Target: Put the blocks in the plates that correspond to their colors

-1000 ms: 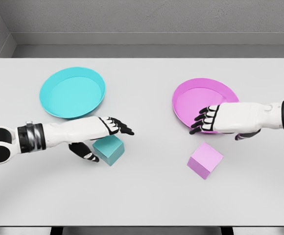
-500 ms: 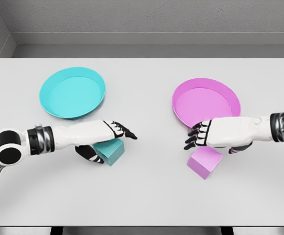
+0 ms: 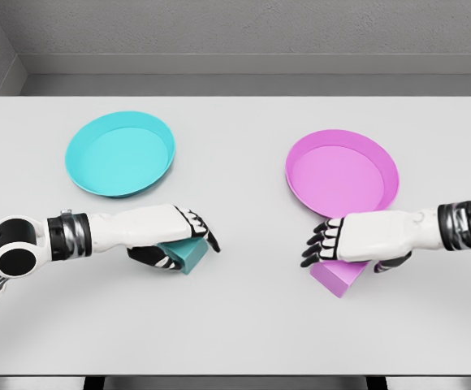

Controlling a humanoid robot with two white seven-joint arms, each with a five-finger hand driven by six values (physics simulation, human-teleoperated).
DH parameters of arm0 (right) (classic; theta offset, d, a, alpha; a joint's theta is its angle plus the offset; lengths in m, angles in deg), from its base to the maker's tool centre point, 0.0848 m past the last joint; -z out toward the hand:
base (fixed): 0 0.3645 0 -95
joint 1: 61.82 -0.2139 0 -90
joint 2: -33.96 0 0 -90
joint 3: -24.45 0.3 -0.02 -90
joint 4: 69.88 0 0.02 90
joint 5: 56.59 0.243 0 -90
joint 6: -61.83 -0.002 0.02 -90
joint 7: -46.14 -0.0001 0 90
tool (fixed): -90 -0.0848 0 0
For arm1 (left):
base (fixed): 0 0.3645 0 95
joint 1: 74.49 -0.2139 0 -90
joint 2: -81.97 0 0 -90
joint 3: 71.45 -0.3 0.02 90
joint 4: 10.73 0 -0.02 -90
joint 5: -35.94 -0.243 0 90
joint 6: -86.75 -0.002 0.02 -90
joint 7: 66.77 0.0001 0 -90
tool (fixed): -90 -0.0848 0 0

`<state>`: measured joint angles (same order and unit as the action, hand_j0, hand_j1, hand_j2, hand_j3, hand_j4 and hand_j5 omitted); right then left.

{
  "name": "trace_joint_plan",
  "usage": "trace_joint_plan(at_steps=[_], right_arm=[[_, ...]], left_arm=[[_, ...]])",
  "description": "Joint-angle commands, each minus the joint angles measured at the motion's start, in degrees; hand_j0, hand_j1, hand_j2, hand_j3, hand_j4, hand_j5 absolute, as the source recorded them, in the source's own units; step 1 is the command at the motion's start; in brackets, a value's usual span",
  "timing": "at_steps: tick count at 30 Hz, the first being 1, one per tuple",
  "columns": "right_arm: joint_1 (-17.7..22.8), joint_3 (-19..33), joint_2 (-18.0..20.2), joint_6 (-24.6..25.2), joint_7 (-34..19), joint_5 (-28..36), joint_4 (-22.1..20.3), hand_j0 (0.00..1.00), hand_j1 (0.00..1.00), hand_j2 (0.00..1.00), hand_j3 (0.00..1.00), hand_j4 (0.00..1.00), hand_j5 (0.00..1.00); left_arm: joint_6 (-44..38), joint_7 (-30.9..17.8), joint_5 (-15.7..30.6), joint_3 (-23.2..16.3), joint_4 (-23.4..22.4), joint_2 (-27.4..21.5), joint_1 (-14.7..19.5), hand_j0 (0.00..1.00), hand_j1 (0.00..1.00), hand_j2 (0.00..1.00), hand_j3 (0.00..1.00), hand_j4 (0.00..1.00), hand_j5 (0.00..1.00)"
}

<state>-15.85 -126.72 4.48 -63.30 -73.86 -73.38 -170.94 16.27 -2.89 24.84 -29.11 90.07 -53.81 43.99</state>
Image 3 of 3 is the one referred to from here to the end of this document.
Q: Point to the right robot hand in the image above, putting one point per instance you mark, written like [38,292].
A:
[365,237]

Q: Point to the teal round plate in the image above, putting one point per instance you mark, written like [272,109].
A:
[120,154]

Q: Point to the pink block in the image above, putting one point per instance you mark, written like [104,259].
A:
[337,278]

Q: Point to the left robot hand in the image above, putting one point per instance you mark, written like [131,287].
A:
[166,225]

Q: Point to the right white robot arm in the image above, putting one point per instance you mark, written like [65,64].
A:
[446,227]

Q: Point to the pink round plate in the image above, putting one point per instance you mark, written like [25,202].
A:
[341,170]

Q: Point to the teal block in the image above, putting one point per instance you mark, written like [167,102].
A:
[188,254]

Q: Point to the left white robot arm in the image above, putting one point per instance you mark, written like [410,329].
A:
[57,239]

